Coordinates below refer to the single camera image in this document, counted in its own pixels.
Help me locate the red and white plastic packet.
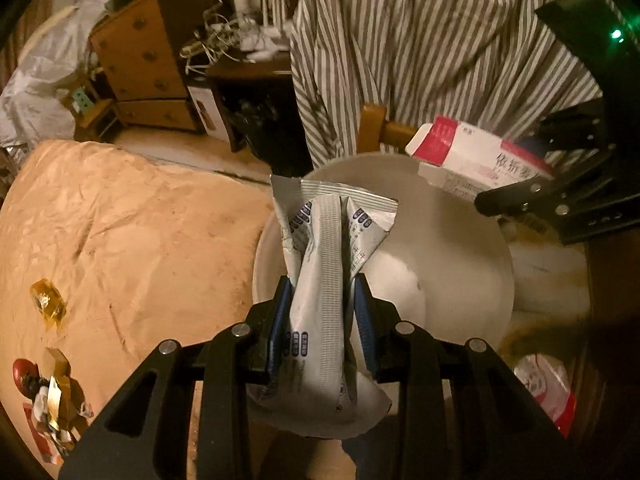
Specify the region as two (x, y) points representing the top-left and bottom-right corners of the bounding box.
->
(512, 354), (577, 436)

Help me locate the striped cloth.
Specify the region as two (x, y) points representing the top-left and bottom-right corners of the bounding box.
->
(290, 0), (606, 171)

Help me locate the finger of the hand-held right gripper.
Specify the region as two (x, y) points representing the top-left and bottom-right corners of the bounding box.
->
(537, 99), (608, 153)
(474, 147), (621, 221)

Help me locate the tangle of white cables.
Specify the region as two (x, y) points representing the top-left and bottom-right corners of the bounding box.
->
(160, 0), (291, 73)

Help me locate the silver foil packet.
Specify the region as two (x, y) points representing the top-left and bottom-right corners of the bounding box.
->
(270, 174), (399, 413)

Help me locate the dark wooden desk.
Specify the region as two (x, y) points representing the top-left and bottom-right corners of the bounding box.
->
(205, 52), (301, 161)

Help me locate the red round object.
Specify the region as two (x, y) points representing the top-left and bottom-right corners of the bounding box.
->
(12, 358), (42, 396)

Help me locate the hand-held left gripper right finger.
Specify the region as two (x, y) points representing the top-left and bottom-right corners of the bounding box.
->
(350, 275), (583, 480)

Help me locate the red and white wrapper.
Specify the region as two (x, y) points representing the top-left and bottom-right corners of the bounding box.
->
(22, 402), (76, 463)

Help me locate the white and red cardboard box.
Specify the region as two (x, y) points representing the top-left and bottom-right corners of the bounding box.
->
(404, 116), (557, 206)

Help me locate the wooden dresser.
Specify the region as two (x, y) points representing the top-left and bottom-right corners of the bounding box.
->
(89, 0), (201, 133)

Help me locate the clear plastic cover sheet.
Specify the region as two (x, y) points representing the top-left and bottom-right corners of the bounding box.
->
(0, 0), (121, 148)

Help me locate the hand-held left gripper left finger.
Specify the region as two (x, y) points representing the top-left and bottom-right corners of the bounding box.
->
(59, 275), (294, 480)

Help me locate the bed with tan cover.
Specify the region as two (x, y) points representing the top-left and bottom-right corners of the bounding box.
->
(0, 140), (281, 480)

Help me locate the white framed board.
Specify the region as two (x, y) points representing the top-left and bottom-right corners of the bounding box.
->
(187, 85), (232, 138)

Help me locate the yellow wrapper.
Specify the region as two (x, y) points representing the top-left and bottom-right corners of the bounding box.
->
(29, 277), (67, 332)

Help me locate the white round bin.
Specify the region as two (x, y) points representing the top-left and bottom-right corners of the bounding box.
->
(248, 152), (516, 441)

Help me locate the small wooden chair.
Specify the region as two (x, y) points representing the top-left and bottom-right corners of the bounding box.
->
(60, 75), (123, 141)

